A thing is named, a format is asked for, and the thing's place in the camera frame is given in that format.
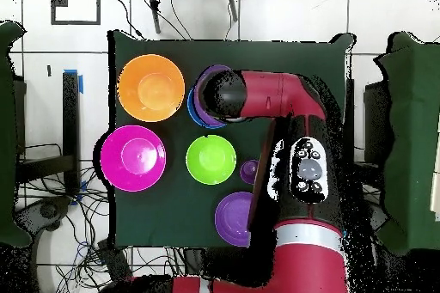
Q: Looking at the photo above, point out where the dark green table cloth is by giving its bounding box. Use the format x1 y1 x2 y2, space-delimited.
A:
107 29 357 251

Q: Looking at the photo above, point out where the green bowl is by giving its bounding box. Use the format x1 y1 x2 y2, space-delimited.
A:
186 134 237 186

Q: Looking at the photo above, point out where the blue tape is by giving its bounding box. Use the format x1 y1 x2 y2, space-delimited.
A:
64 69 84 95

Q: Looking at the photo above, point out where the blue bowl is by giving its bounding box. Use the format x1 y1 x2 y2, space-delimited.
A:
186 86 228 130

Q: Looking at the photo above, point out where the pink bowl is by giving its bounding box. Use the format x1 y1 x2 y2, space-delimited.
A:
100 125 168 193

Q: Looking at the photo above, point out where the green cloth covered table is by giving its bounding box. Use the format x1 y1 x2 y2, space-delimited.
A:
373 30 440 257
0 20 33 249

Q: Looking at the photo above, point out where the purple cup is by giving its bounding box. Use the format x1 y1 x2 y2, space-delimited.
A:
239 159 260 186

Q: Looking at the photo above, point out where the orange bowl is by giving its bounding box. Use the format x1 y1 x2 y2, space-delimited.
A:
117 53 186 123

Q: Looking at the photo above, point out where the black square floor frame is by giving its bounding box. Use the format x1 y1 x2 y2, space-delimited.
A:
50 0 101 26

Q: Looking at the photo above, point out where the purple bowl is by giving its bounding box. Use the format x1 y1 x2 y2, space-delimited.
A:
214 191 254 247
192 64 235 129

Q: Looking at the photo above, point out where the floor cable bundle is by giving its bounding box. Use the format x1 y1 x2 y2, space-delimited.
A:
16 165 186 293

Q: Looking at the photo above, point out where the black power adapter box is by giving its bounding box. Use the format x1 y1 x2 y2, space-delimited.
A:
96 238 134 282

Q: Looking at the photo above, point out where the black table frame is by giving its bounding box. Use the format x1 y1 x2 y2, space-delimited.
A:
15 70 81 195

